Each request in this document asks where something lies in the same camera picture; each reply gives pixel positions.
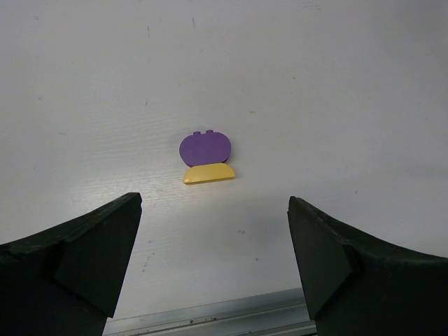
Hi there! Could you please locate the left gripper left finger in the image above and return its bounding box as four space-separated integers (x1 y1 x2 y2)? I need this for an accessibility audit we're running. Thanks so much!
1 192 142 335

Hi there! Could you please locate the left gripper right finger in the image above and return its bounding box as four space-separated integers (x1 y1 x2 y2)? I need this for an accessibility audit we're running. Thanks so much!
288 197 447 335

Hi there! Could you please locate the aluminium rail frame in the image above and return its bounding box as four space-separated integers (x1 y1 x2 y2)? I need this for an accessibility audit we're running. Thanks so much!
103 288 317 335

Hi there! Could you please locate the yellow curved lego piece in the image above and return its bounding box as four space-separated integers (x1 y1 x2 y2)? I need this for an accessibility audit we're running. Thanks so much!
183 162 236 185

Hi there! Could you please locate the purple round lego piece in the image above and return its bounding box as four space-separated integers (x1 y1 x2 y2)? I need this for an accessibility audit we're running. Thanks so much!
179 129 232 167

